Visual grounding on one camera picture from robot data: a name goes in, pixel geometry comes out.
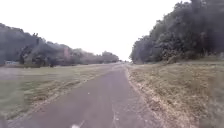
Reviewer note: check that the row of trees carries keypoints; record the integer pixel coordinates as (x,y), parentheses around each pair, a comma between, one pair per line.
(40,51)

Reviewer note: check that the wood of tall trees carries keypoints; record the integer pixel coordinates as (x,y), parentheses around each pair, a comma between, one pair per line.
(186,33)

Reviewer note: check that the grass field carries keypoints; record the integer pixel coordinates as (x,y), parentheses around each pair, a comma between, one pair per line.
(180,90)
(33,86)

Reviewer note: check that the grey asphalt path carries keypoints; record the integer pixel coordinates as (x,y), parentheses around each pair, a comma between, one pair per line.
(100,100)

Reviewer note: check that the robot's own part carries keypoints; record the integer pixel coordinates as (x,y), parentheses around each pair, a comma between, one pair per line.
(75,126)

